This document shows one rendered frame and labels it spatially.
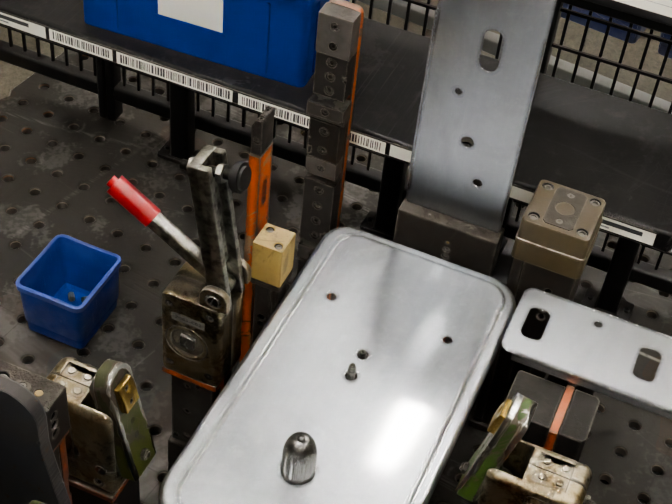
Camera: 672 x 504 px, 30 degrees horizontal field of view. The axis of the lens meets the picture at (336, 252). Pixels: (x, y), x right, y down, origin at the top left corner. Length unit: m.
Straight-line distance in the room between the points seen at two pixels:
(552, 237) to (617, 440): 0.38
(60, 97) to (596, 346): 1.05
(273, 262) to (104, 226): 0.58
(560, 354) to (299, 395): 0.28
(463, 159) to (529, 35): 0.18
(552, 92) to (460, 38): 0.32
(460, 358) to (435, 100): 0.27
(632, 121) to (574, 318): 0.32
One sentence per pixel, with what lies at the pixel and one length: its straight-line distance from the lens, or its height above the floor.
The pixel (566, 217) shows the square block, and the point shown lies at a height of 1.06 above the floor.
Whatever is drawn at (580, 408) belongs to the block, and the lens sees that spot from 1.29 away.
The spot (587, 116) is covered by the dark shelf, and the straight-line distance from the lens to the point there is 1.56.
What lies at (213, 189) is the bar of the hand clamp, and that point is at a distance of 1.14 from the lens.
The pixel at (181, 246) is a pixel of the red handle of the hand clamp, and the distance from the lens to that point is 1.22.
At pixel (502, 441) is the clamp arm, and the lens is 1.12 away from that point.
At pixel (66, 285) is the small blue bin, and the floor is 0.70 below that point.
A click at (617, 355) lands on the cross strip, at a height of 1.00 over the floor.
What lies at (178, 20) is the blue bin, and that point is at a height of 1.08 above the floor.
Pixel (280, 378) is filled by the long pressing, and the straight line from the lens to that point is 1.24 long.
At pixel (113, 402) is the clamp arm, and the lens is 1.11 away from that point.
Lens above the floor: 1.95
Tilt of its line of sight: 44 degrees down
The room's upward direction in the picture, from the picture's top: 7 degrees clockwise
